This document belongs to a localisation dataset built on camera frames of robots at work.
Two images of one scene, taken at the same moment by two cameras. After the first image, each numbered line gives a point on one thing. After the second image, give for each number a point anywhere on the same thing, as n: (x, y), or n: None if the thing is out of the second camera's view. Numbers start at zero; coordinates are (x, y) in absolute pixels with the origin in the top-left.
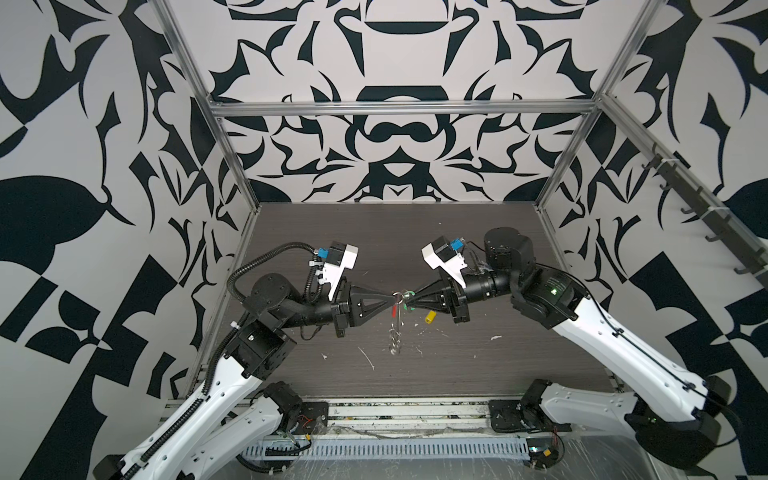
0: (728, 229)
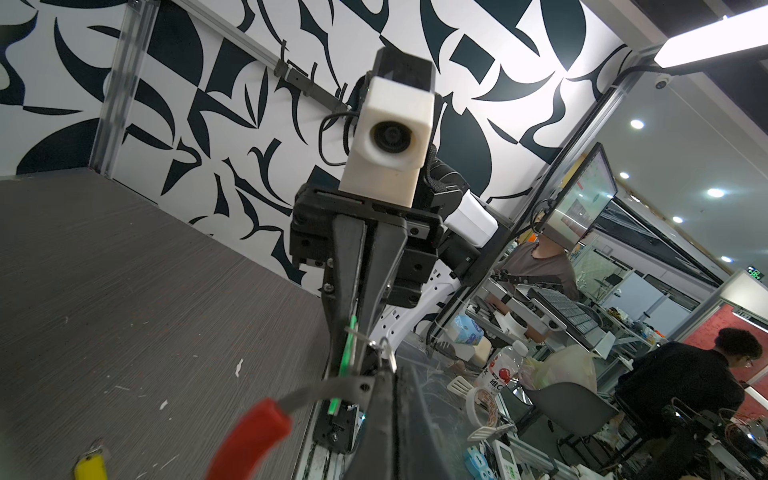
0: (296, 76)
